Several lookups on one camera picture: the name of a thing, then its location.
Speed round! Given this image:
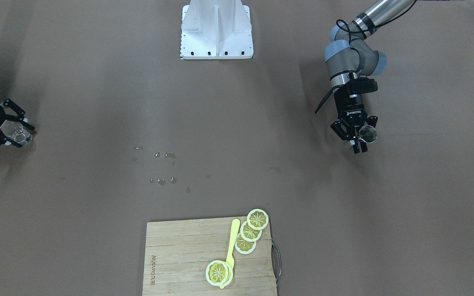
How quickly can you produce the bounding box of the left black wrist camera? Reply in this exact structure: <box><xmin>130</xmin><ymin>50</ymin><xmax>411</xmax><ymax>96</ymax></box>
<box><xmin>345</xmin><ymin>77</ymin><xmax>378</xmax><ymax>95</ymax></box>

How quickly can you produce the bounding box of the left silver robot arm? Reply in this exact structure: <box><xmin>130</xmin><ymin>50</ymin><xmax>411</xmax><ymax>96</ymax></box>
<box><xmin>316</xmin><ymin>0</ymin><xmax>416</xmax><ymax>154</ymax></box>

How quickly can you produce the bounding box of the wooden cutting board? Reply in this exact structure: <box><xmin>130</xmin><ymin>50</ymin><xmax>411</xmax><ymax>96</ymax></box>
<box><xmin>142</xmin><ymin>217</ymin><xmax>278</xmax><ymax>296</ymax></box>

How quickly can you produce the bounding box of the lemon slice on spoon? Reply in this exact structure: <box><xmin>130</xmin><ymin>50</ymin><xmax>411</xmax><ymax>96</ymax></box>
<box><xmin>205</xmin><ymin>260</ymin><xmax>234</xmax><ymax>289</ymax></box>

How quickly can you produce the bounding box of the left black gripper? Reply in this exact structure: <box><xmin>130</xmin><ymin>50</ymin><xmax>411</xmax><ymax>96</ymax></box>
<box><xmin>330</xmin><ymin>84</ymin><xmax>378</xmax><ymax>154</ymax></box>

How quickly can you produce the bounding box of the clear glass measuring cup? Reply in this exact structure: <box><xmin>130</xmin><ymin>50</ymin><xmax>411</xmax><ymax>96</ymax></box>
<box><xmin>0</xmin><ymin>120</ymin><xmax>32</xmax><ymax>148</ymax></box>

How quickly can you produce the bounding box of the lemon slice outer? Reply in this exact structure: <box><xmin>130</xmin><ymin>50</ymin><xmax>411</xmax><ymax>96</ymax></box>
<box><xmin>246</xmin><ymin>208</ymin><xmax>269</xmax><ymax>230</ymax></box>

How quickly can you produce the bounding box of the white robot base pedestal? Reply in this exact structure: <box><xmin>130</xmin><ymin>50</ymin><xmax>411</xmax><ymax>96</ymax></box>
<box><xmin>179</xmin><ymin>0</ymin><xmax>254</xmax><ymax>60</ymax></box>

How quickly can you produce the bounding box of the lemon slice middle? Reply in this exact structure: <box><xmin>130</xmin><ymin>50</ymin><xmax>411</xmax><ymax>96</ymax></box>
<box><xmin>239</xmin><ymin>222</ymin><xmax>262</xmax><ymax>243</ymax></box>

